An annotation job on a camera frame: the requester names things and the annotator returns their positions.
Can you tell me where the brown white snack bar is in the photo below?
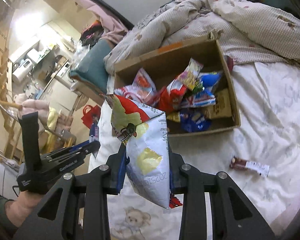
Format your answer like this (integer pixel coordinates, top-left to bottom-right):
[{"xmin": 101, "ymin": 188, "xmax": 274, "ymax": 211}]
[{"xmin": 229, "ymin": 157, "xmax": 270, "ymax": 178}]

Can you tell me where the blue white milk packet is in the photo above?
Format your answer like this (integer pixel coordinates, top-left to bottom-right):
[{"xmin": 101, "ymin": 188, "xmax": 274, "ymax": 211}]
[{"xmin": 89, "ymin": 121, "xmax": 100, "ymax": 158}]

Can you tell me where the white chips bag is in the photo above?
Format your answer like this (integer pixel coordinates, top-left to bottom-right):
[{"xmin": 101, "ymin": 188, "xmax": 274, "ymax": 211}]
[{"xmin": 106, "ymin": 94, "xmax": 170, "ymax": 209}]

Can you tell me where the red cartoon snack bag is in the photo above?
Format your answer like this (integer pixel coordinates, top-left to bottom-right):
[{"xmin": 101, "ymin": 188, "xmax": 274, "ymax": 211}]
[{"xmin": 157, "ymin": 79, "xmax": 187, "ymax": 114}]

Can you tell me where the blue union jack bag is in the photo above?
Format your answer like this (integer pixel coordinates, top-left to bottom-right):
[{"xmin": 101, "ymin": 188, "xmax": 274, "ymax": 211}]
[{"xmin": 180, "ymin": 90, "xmax": 216, "ymax": 108}]

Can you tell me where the left hand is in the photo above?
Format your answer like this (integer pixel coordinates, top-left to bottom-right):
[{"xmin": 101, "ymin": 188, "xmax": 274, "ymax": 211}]
[{"xmin": 5, "ymin": 191, "xmax": 43, "ymax": 228}]

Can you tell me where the blue snack bag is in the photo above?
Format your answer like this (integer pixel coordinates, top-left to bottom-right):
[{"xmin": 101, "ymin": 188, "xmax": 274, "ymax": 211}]
[{"xmin": 179, "ymin": 109, "xmax": 212, "ymax": 133}]

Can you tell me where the pink puffy jacket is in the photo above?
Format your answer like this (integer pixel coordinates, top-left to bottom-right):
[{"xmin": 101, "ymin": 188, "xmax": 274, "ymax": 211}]
[{"xmin": 13, "ymin": 93, "xmax": 49, "ymax": 126}]

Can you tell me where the gold snack packet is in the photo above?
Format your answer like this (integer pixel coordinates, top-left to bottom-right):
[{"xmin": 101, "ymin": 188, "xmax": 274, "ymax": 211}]
[{"xmin": 166, "ymin": 112, "xmax": 181, "ymax": 123}]

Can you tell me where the red shopping bag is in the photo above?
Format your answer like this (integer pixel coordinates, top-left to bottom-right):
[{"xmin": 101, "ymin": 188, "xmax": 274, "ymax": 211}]
[{"xmin": 81, "ymin": 105, "xmax": 101, "ymax": 129}]

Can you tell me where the white floral bed sheet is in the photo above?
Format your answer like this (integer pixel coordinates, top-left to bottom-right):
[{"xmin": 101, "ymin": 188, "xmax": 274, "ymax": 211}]
[{"xmin": 89, "ymin": 62, "xmax": 300, "ymax": 239}]

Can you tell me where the tan peanut snack packet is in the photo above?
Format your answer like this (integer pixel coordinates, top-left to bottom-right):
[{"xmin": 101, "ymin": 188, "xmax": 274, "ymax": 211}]
[{"xmin": 205, "ymin": 89, "xmax": 232, "ymax": 119}]

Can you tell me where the colourful candy packet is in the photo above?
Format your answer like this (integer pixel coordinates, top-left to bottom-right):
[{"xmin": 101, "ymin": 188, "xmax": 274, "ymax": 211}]
[{"xmin": 177, "ymin": 58, "xmax": 204, "ymax": 90}]

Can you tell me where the red white snack bag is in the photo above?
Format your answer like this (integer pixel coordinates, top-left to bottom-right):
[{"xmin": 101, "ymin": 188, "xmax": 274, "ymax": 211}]
[{"xmin": 114, "ymin": 68, "xmax": 157, "ymax": 106}]

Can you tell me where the teal headboard cushion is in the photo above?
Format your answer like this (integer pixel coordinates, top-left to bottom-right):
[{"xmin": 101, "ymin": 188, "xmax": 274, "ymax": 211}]
[{"xmin": 70, "ymin": 38, "xmax": 114, "ymax": 94}]

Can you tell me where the brown cardboard box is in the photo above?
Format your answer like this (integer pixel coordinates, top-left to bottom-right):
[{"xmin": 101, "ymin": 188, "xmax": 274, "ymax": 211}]
[{"xmin": 110, "ymin": 36, "xmax": 241, "ymax": 138}]

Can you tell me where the pink curtain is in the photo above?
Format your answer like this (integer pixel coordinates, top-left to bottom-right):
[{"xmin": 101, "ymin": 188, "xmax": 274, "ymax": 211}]
[{"xmin": 74, "ymin": 0, "xmax": 128, "ymax": 44}]

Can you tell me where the beige checkered quilt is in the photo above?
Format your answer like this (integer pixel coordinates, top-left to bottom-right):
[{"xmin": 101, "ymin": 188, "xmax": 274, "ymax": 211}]
[{"xmin": 104, "ymin": 0, "xmax": 300, "ymax": 74}]

